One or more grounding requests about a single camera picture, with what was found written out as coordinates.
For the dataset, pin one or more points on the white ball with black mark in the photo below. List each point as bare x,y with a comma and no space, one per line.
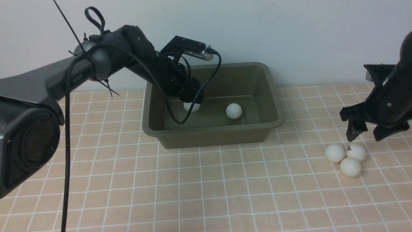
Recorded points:
356,151

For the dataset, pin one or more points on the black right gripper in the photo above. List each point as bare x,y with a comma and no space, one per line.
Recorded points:
387,117

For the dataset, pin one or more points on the checkered beige tablecloth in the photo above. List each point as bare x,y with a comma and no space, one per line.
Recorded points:
124,181

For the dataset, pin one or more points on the white ball cluster front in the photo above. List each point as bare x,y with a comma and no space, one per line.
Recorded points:
350,167

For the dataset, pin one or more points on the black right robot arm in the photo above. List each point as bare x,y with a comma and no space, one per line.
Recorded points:
392,83

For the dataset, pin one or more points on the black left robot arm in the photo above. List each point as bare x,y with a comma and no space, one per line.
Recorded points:
31,116

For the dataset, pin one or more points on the olive green plastic bin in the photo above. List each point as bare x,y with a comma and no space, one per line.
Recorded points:
249,84

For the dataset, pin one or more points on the white ball cluster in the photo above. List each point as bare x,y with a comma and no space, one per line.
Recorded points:
334,153
350,167

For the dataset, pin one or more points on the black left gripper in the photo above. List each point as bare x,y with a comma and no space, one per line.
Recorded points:
175,78

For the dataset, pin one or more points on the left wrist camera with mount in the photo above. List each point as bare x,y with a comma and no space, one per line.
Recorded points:
180,45

